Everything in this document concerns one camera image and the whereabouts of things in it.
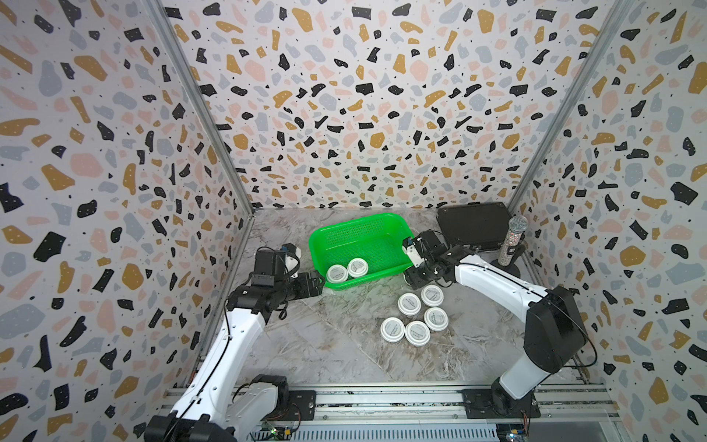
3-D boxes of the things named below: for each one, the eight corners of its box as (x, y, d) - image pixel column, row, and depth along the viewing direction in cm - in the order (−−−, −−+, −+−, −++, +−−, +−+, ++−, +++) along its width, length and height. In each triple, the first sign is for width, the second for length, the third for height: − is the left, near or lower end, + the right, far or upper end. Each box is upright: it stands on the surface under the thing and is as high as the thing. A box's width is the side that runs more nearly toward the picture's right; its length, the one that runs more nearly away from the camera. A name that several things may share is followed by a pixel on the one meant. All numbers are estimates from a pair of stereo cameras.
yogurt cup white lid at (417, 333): (404, 351, 85) (407, 342, 79) (403, 330, 90) (405, 320, 84) (427, 351, 85) (431, 342, 79) (424, 330, 90) (428, 320, 84)
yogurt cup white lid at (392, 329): (380, 347, 86) (380, 338, 80) (379, 326, 90) (380, 317, 84) (402, 347, 86) (405, 338, 80) (401, 326, 90) (403, 317, 84)
